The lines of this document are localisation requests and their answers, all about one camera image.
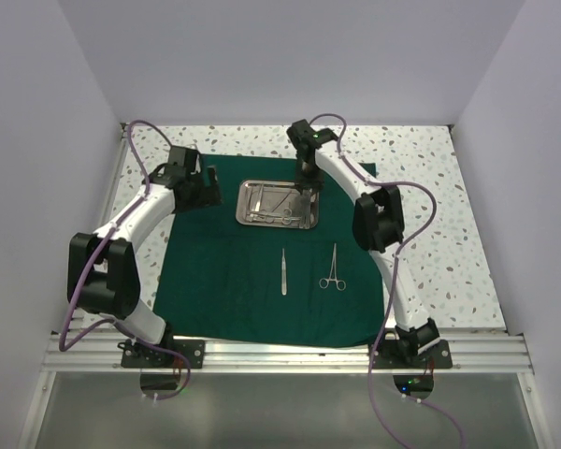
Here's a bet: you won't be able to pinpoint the steel instrument tray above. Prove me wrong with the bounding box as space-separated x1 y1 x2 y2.
236 180 320 230

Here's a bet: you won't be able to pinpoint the steel scalpel handle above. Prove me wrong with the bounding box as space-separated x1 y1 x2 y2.
280 248 288 296

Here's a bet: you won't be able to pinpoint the green surgical cloth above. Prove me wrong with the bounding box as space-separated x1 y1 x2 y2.
154 155 384 347

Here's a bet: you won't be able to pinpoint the steel hemostat forceps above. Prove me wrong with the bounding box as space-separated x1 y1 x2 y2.
319 243 346 291

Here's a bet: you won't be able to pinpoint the steel surgical scissors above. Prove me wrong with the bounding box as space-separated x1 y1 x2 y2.
271 194 294 226

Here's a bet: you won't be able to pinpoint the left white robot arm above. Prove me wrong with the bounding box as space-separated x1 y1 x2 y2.
59 146 222 368

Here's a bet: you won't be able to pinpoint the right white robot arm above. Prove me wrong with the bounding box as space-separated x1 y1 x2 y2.
287 120 440 368

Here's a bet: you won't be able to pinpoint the steel tweezers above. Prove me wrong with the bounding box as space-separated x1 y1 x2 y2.
252 184 264 213

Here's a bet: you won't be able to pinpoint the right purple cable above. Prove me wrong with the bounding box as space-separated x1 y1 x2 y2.
367 111 467 449

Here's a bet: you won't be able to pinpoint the purple cable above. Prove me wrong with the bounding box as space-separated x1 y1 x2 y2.
58 120 192 401
367 111 467 449

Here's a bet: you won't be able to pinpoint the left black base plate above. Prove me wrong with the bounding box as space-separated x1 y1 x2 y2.
117 339 206 369

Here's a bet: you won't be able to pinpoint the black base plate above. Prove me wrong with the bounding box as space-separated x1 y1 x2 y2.
369 338 453 370
117 339 206 369

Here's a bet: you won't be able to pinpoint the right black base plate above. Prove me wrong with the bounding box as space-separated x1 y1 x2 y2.
369 338 453 370

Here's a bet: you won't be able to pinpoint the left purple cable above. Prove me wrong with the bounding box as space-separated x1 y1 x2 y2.
58 120 192 401

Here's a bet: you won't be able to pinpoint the aluminium frame rail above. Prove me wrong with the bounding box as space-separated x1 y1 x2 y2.
20 124 554 448

